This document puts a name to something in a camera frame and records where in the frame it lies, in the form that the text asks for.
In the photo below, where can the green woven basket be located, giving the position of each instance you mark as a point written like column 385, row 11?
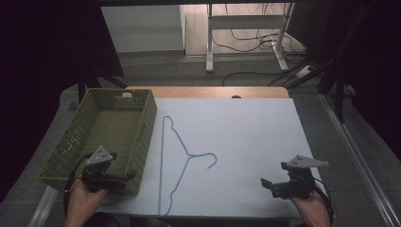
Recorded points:
column 107, row 135

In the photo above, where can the person's left hand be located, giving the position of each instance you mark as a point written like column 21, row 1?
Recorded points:
column 82, row 201

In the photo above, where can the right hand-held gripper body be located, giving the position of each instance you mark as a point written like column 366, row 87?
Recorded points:
column 296, row 179

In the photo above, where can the person's right hand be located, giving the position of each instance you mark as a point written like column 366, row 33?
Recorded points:
column 312, row 209

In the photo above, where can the black metal stand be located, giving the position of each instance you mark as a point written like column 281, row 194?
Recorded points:
column 339, row 78
column 91, row 78

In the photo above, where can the white cabinet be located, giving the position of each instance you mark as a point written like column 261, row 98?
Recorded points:
column 143, row 28

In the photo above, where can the white paper sheet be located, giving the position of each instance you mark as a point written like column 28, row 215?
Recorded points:
column 227, row 151

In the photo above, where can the white power strip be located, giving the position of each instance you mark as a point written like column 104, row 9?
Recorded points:
column 304, row 71

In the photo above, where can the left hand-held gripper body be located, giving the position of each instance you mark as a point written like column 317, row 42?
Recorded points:
column 98, row 170

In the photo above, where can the white metal desk frame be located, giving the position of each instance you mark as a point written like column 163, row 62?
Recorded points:
column 246, row 31

